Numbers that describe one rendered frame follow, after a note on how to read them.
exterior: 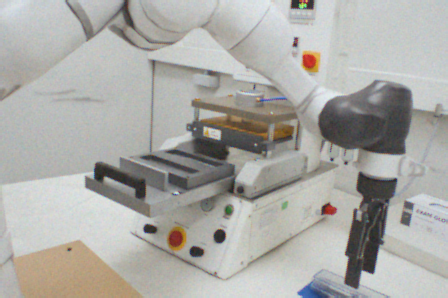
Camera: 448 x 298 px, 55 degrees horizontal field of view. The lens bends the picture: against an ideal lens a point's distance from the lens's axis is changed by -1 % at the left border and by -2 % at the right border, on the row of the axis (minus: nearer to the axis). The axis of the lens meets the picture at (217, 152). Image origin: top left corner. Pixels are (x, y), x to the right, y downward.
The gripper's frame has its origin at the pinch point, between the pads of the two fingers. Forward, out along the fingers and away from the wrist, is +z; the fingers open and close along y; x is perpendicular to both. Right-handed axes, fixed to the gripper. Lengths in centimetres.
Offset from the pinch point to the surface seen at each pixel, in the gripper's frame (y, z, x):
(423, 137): -65, -18, -10
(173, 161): 13.9, -14.9, -43.3
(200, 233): 10.4, 2.2, -36.4
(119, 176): 32, -15, -41
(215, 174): 10.9, -13.9, -32.7
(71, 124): -47, 9, -189
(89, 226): 20, 9, -70
